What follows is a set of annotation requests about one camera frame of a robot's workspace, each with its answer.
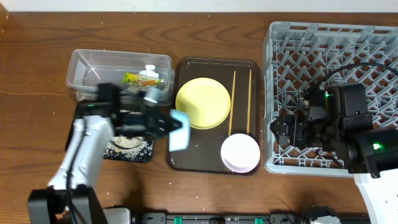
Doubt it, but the blue bowl with rice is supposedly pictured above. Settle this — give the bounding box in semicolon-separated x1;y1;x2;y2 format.
169;110;190;152

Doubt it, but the green yellow snack wrapper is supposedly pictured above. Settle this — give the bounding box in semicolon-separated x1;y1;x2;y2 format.
121;72;162;88

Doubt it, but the yellow plate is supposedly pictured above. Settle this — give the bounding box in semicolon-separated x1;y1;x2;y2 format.
175;78;231;129

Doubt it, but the white tissue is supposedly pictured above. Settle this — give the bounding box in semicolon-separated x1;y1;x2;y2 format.
139;65;159;78

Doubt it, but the pink bowl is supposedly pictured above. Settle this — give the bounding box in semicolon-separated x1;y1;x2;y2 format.
220;133;261;174

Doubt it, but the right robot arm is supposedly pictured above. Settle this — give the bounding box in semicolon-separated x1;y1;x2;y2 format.
270;113;397;223

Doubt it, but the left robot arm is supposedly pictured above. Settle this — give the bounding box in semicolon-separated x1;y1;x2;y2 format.
28;101;190;223

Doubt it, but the grey dishwasher rack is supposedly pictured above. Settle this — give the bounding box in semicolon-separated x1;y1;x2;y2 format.
262;22;397;178

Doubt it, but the black plastic tray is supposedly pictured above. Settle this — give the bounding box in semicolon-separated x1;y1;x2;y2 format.
67;100;161;166

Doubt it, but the pile of white rice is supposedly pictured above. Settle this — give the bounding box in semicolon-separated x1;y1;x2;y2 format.
103;136;154;163

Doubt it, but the clear plastic bin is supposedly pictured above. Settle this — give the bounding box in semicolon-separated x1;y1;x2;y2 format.
66;49;175;106

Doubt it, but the dark brown serving tray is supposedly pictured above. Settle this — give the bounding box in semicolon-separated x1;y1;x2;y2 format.
166;57;262;175

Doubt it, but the left black cable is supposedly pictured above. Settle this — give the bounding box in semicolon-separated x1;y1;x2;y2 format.
64;130;88;224

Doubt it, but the black cable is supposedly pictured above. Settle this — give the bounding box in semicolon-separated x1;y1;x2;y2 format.
64;130;88;224
303;62;398;97

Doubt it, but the right black cable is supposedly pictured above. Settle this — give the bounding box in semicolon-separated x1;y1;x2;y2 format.
303;62;398;97

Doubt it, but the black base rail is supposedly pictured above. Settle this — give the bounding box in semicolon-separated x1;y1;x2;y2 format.
138;206;371;224

